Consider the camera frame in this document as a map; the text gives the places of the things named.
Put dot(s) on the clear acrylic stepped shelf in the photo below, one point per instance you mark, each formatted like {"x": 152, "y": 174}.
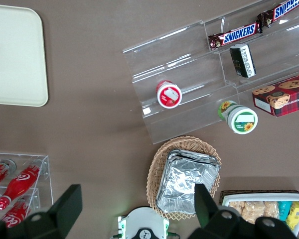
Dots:
{"x": 276, "y": 57}
{"x": 179, "y": 62}

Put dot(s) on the oval light wicker basket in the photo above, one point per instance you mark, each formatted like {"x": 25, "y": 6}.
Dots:
{"x": 155, "y": 169}

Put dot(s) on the black box white label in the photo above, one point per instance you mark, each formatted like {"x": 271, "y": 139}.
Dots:
{"x": 243, "y": 61}

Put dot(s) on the stacked aluminium foil trays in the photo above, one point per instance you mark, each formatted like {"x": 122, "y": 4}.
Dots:
{"x": 182, "y": 179}

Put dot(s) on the red strawberry yoghurt cup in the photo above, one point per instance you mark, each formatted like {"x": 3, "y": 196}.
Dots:
{"x": 169, "y": 95}

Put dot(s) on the dark woven tray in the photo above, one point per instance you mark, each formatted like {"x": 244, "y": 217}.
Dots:
{"x": 259, "y": 192}

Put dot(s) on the green sunflower yoghurt cup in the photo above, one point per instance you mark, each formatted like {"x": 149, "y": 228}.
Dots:
{"x": 241, "y": 120}

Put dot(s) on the cream plastic serving tray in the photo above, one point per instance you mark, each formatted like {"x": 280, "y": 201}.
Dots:
{"x": 17, "y": 57}

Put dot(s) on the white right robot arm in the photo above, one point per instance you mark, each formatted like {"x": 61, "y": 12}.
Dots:
{"x": 144, "y": 224}

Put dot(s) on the bagged rice cracker pack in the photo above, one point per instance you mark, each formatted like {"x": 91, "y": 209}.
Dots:
{"x": 236, "y": 207}
{"x": 271, "y": 209}
{"x": 253, "y": 211}

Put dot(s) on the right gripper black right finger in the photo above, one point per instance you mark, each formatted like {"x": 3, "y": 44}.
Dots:
{"x": 221, "y": 226}

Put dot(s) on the teal snack packet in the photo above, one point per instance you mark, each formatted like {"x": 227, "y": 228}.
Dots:
{"x": 284, "y": 209}

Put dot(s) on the yellow snack packet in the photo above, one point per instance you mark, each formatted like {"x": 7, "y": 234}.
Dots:
{"x": 296, "y": 214}

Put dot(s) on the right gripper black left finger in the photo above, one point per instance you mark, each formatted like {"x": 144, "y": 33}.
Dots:
{"x": 52, "y": 224}

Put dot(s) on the clear acrylic bottle rack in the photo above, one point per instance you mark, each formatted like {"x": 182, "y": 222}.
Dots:
{"x": 46, "y": 169}

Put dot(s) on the white rectangular snack tray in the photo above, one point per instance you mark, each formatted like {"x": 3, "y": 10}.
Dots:
{"x": 264, "y": 197}

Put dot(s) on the red tartan cookie box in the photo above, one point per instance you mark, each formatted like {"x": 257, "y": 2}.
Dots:
{"x": 286, "y": 99}

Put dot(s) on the snickers chocolate bar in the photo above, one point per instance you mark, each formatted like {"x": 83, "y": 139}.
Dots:
{"x": 236, "y": 36}
{"x": 284, "y": 11}

